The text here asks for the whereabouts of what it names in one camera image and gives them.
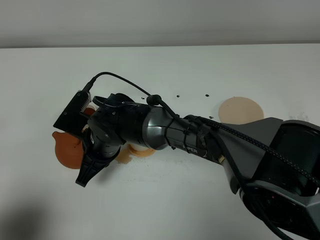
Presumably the orange coaster centre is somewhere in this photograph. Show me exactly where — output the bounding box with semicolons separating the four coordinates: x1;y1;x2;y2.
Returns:
128;145;156;158

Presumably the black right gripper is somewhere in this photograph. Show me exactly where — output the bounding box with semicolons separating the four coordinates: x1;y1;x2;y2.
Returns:
75;129;121;187

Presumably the white teacup centre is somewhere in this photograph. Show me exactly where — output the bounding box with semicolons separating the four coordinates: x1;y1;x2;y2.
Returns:
129;143;149;152

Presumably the orange coaster far left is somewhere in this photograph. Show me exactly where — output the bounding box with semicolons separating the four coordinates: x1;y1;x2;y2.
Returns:
83;105;96;116

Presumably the beige round teapot coaster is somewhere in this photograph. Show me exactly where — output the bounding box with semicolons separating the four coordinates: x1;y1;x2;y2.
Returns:
218;96;265;125

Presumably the orange coaster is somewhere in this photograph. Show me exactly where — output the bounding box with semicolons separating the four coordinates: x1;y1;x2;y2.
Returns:
83;105;96;116
128;145;156;158

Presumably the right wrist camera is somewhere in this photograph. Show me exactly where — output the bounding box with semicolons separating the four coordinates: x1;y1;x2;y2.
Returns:
53;90;91;139

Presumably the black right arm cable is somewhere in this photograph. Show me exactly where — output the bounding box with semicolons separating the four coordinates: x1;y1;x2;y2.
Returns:
81;71;320;240

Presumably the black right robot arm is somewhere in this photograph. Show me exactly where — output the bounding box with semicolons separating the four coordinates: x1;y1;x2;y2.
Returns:
76;93;320;240

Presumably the brown clay teapot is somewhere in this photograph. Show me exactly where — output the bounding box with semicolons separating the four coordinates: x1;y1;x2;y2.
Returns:
52;131;84;170

